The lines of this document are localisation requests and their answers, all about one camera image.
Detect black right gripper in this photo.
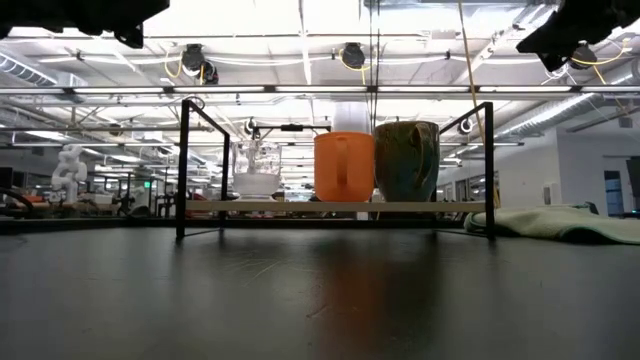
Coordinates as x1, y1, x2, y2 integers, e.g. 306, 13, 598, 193
516, 0, 640, 72

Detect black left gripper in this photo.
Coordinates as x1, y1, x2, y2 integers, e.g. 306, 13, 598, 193
0, 0, 171, 50

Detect long ceiling light bar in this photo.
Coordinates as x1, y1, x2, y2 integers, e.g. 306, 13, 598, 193
0, 84, 640, 96

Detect black overhead camera bar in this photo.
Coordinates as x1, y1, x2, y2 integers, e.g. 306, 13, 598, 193
252, 122, 332, 134

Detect brown green glazed ceramic mug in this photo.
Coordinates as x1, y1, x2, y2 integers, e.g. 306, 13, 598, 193
373, 120, 442, 204

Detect yellow hanging cable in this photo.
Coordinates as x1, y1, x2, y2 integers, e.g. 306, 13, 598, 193
457, 0, 501, 207

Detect small clear plastic cup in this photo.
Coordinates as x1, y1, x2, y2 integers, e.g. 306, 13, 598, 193
232, 140, 282, 201

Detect small black ceiling reel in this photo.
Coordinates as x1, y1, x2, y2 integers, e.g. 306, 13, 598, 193
199, 59, 220, 85

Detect black ceiling cable reel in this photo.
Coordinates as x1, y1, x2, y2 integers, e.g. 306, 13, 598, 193
341, 42, 367, 70
180, 42, 206, 71
569, 43, 599, 70

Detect blue door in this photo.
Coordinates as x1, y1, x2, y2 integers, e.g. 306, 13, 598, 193
603, 169, 625, 217

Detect black monitor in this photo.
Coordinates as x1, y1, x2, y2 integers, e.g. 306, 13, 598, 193
626, 155, 640, 199

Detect silver ceiling duct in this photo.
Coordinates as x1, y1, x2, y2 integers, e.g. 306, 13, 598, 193
499, 92, 640, 139

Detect wooden shelf with black frame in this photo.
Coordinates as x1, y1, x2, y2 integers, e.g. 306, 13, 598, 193
174, 98, 497, 241

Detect white robot figure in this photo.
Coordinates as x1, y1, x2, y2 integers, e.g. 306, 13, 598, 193
49, 143, 89, 204

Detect white wall box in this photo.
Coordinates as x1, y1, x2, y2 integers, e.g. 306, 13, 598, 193
543, 182, 564, 205

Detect black table rear rail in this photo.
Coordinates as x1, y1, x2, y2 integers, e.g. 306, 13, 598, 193
0, 215, 469, 234

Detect orange plastic cup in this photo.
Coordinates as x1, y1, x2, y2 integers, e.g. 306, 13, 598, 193
313, 131, 376, 204

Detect light green cloth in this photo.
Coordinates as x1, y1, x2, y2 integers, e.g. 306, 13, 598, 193
463, 203, 640, 246

